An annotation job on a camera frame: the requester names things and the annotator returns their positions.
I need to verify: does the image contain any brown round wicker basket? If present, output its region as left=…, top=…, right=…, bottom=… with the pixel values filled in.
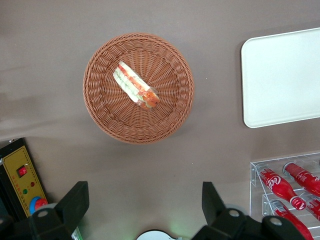
left=82, top=32, right=195, bottom=145

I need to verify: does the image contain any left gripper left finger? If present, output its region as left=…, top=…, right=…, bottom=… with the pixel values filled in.
left=28, top=181, right=90, bottom=240

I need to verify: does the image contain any beige rectangular tray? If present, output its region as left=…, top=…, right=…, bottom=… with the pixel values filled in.
left=240, top=27, right=320, bottom=129

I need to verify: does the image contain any triangle sandwich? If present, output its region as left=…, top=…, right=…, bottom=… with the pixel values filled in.
left=112, top=60, right=161, bottom=111

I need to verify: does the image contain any clear acrylic bottle rack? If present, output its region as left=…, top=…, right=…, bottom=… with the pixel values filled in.
left=249, top=153, right=320, bottom=240

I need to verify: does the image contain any red cola bottle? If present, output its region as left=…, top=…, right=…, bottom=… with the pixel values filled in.
left=306, top=197, right=320, bottom=221
left=271, top=199, right=315, bottom=240
left=258, top=167, right=307, bottom=211
left=284, top=162, right=320, bottom=198

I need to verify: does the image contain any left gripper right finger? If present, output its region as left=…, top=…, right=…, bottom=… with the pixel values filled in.
left=192, top=181, right=311, bottom=240

